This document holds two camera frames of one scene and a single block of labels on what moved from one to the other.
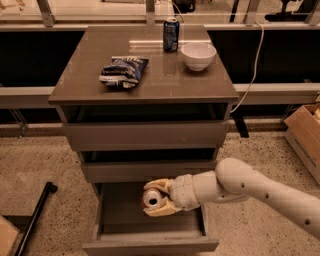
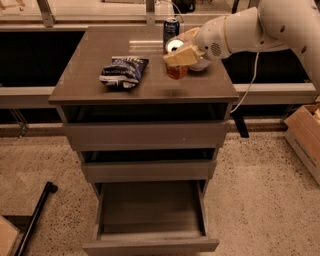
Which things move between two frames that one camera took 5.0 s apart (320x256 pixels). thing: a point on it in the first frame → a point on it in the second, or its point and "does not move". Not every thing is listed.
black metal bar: x=49 y=187 does not move
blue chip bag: x=123 y=71 does not move
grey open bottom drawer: x=125 y=229 does not move
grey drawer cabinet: x=140 y=104 does not move
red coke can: x=151 y=198 → x=175 y=71
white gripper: x=182 y=194 → x=210 y=41
